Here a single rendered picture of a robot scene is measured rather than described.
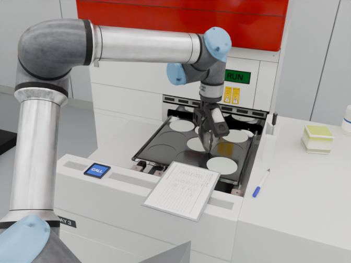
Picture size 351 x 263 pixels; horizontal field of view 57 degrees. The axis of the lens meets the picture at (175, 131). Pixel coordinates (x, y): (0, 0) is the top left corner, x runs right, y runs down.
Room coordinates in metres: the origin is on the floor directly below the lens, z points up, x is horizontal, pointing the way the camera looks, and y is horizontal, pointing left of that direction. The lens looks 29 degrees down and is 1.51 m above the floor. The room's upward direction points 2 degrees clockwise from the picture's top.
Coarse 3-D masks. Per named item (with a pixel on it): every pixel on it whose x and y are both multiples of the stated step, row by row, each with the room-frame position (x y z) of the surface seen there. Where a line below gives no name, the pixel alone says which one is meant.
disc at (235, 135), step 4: (232, 132) 1.12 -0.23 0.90; (236, 132) 1.12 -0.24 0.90; (240, 132) 1.12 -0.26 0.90; (228, 136) 1.09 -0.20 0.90; (232, 136) 1.09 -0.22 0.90; (236, 136) 1.09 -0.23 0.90; (240, 136) 1.09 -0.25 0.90; (244, 136) 1.09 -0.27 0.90; (228, 140) 1.05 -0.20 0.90; (232, 140) 1.05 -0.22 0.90; (236, 140) 1.06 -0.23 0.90; (240, 140) 1.06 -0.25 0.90; (244, 140) 1.06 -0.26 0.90
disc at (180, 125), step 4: (180, 120) 1.21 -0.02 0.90; (172, 124) 1.17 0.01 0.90; (176, 124) 1.17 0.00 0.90; (180, 124) 1.18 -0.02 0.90; (184, 124) 1.18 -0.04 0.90; (188, 124) 1.18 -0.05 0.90; (192, 124) 1.18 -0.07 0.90; (172, 128) 1.14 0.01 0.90; (176, 128) 1.14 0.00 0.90; (180, 128) 1.14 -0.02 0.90; (184, 128) 1.14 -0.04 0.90; (188, 128) 1.14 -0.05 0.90; (192, 128) 1.14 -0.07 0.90
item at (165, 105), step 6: (162, 102) 1.30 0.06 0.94; (168, 102) 1.30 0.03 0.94; (162, 108) 1.30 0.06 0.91; (168, 108) 1.29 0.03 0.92; (174, 108) 1.28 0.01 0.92; (180, 108) 1.27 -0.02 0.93; (186, 108) 1.26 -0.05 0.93; (192, 108) 1.25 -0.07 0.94; (162, 114) 1.30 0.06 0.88; (168, 114) 1.30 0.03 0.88; (228, 114) 1.20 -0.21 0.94; (234, 114) 1.19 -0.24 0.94; (240, 114) 1.20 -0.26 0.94; (162, 120) 1.30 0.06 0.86; (234, 120) 1.19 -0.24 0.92; (240, 120) 1.18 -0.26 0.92; (246, 120) 1.17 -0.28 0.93; (252, 120) 1.17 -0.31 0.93; (258, 120) 1.16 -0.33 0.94; (264, 120) 1.15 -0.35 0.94; (252, 132) 1.18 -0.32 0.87; (258, 138) 1.15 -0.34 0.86
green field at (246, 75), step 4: (228, 72) 1.21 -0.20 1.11; (232, 72) 1.21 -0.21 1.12; (236, 72) 1.20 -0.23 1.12; (240, 72) 1.20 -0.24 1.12; (228, 76) 1.21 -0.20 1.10; (232, 76) 1.21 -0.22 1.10; (236, 76) 1.20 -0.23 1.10; (240, 76) 1.20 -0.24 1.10; (244, 76) 1.19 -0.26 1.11; (248, 76) 1.19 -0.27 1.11; (232, 80) 1.21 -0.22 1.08; (236, 80) 1.20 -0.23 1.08; (240, 80) 1.20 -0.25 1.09; (244, 80) 1.19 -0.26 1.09; (248, 80) 1.19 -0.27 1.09
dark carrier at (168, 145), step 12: (192, 120) 1.22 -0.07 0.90; (168, 132) 1.11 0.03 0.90; (180, 132) 1.11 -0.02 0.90; (192, 132) 1.11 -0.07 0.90; (156, 144) 1.01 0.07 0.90; (168, 144) 1.02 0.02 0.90; (180, 144) 1.02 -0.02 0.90; (216, 144) 1.02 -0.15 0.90; (228, 144) 1.03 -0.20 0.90; (240, 144) 1.03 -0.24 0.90; (144, 156) 0.93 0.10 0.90; (156, 156) 0.93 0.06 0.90; (168, 156) 0.94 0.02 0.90; (180, 156) 0.94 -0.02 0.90; (192, 156) 0.94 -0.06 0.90; (204, 156) 0.94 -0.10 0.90; (216, 156) 0.94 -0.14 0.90; (228, 156) 0.95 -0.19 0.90; (240, 156) 0.95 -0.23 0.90; (204, 168) 0.87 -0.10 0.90; (240, 168) 0.87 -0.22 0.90
